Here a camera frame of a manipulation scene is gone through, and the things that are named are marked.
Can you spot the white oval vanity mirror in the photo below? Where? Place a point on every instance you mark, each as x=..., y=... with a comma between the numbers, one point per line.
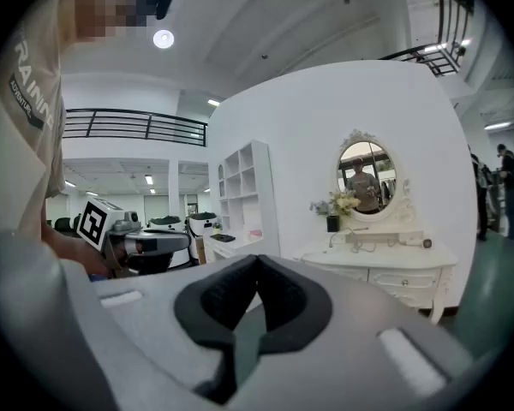
x=368, y=178

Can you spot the person's beige t-shirt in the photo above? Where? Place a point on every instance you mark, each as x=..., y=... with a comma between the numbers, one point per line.
x=25, y=144

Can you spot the white mobile robot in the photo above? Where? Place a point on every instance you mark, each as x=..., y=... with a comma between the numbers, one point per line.
x=166, y=223
x=202, y=234

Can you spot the artificial flower bouquet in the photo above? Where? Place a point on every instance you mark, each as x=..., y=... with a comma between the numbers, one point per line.
x=340, y=201

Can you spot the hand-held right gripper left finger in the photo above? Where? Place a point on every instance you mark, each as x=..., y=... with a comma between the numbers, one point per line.
x=154, y=315

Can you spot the black square vase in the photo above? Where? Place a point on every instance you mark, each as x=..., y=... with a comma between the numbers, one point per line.
x=332, y=224

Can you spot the white desk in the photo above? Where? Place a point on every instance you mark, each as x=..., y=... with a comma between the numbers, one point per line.
x=227, y=248

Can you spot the person's left forearm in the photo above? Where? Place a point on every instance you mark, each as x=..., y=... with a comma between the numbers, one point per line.
x=75, y=251

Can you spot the black keyboard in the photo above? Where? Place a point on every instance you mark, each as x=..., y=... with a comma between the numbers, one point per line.
x=222, y=238

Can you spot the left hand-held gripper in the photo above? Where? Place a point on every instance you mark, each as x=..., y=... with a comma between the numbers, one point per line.
x=95, y=225

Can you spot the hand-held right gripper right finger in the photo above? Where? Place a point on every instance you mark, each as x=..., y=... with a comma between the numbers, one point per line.
x=347, y=336

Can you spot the white shelf unit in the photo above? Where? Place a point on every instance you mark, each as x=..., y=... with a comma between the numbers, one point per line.
x=244, y=195

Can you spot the black balcony railing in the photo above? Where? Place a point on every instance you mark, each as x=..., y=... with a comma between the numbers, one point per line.
x=133, y=126

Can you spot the person's head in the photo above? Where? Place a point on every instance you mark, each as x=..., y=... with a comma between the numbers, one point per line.
x=107, y=7

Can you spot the black stair railing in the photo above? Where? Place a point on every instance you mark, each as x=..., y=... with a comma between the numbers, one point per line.
x=445, y=37

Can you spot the white dressing table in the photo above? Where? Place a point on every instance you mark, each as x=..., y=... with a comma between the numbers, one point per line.
x=394, y=268

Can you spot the round ceiling light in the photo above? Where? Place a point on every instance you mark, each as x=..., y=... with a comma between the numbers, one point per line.
x=163, y=39

